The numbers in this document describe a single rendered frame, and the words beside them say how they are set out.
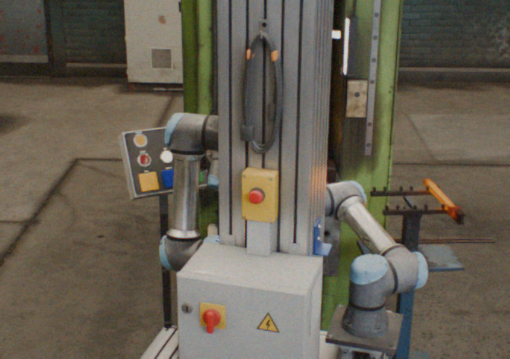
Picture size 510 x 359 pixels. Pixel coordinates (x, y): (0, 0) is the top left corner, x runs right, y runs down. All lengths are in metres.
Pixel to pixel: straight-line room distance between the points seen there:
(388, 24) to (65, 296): 2.33
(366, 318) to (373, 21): 1.47
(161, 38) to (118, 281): 4.62
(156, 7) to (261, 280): 6.95
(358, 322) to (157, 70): 6.63
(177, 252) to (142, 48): 6.37
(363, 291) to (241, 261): 0.56
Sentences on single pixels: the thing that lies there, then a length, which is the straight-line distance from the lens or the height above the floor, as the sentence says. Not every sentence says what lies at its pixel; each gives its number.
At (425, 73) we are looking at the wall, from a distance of 9.54.
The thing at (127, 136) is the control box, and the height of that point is 1.18.
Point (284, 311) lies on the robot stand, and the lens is 1.90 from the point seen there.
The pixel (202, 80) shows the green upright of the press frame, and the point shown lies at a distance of 3.45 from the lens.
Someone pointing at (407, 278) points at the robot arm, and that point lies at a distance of 2.49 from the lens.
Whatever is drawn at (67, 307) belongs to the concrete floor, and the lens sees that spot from 4.37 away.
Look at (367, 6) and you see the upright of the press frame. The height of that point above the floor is 1.68.
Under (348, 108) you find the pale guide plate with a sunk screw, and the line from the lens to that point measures 3.49.
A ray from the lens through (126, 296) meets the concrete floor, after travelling 4.41.
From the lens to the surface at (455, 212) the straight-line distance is 3.19.
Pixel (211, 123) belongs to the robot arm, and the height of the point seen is 1.44.
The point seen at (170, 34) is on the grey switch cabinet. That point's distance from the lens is 8.71.
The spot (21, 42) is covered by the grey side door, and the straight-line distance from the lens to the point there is 9.82.
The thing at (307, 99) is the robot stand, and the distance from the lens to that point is 1.90.
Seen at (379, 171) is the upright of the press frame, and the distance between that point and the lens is 3.64.
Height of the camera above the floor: 2.13
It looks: 19 degrees down
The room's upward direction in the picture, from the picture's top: straight up
